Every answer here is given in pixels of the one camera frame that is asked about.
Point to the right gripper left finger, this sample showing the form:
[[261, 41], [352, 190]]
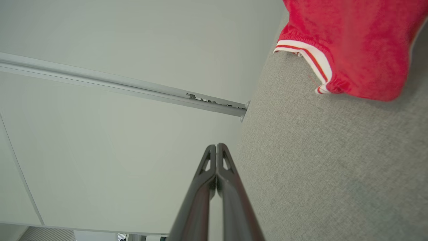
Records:
[[197, 207]]

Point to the red shorts with white trim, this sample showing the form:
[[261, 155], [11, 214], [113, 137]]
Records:
[[361, 40]]

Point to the grey partition post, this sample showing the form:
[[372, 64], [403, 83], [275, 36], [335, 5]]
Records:
[[100, 87], [100, 76]]

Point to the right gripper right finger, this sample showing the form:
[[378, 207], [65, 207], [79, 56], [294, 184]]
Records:
[[235, 207]]

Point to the white partition panel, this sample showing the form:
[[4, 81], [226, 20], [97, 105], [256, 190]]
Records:
[[133, 33], [100, 150]]

